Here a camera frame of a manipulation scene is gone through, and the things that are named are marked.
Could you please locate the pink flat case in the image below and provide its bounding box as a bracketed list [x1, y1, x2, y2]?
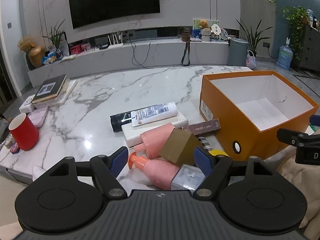
[28, 107, 49, 128]

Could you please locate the yellow tape measure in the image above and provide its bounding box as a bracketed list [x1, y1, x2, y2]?
[209, 150, 228, 157]

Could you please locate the clear plastic cube box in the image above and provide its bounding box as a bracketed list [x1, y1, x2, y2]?
[171, 164, 206, 193]

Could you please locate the white wifi router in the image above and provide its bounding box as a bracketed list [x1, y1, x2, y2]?
[107, 33, 124, 49]

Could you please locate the small white box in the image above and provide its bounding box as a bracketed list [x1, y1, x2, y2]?
[19, 94, 35, 114]

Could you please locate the white shampoo tube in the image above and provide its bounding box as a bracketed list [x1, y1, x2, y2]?
[131, 102, 178, 127]

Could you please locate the brown cardboard box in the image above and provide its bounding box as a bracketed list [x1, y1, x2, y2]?
[159, 128, 202, 166]

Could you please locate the black Clear shampoo bottle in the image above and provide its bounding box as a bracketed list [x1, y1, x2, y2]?
[110, 112, 132, 133]

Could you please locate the blue water jug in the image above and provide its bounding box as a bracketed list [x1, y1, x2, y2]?
[276, 37, 293, 70]

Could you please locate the gold vase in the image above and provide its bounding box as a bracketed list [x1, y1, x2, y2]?
[28, 46, 45, 68]

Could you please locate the teddy bear toy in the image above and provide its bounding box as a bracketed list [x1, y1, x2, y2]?
[199, 19, 208, 29]

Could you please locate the brown camera with strap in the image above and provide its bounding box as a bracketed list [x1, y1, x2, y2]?
[181, 29, 190, 66]

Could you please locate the pink pump bottle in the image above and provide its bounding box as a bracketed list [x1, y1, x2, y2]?
[133, 123, 175, 159]
[128, 152, 180, 190]

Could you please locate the pastel woven bag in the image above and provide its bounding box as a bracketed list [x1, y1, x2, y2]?
[246, 50, 257, 69]

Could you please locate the potted plant by bin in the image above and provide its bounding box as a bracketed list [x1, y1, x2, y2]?
[236, 20, 273, 56]

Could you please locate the orange cardboard box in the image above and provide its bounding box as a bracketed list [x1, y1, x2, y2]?
[200, 71, 319, 161]

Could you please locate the black television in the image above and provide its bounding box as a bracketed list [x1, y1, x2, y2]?
[69, 0, 161, 29]

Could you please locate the climbing plant on cabinet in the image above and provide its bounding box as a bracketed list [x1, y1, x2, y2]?
[282, 6, 309, 61]

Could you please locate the white rectangular box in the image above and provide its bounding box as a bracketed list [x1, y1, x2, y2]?
[122, 112, 189, 147]

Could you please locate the green plant left console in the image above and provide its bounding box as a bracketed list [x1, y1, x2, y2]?
[43, 20, 65, 49]

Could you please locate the black cable on console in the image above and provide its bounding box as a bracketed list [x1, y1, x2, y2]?
[127, 39, 153, 69]

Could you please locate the grey trash bin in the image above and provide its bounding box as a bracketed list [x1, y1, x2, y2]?
[228, 37, 249, 67]

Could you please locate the black hardcover book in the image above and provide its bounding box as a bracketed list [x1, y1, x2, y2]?
[31, 75, 67, 104]

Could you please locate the dark grey cabinet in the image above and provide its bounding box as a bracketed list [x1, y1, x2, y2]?
[299, 25, 320, 72]

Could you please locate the dark photo card box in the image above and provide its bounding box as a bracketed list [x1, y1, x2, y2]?
[181, 119, 221, 136]

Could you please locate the plaid glasses case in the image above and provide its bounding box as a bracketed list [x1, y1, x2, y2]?
[197, 136, 216, 152]

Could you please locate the red mug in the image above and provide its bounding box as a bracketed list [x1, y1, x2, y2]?
[9, 113, 40, 151]

